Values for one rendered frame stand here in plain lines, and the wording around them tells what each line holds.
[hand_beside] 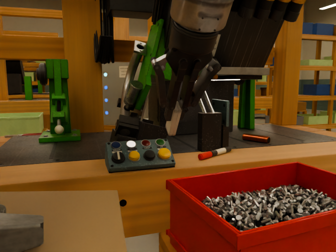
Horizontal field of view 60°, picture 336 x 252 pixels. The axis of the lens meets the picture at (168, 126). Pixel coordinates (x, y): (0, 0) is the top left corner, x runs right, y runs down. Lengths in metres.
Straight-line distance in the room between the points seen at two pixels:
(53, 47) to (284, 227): 1.11
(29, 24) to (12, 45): 9.84
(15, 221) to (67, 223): 0.08
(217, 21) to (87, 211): 0.32
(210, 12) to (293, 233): 0.31
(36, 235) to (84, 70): 0.95
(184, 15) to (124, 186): 0.37
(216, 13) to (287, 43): 1.14
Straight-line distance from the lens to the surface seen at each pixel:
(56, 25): 11.07
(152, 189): 0.66
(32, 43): 1.31
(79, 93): 1.21
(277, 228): 0.39
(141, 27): 11.25
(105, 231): 0.36
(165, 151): 0.66
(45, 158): 0.81
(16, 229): 0.31
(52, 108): 1.05
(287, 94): 1.57
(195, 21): 0.44
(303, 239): 0.44
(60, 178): 0.63
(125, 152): 0.66
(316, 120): 6.62
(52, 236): 0.35
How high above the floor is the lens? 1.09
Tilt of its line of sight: 8 degrees down
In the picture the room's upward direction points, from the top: straight up
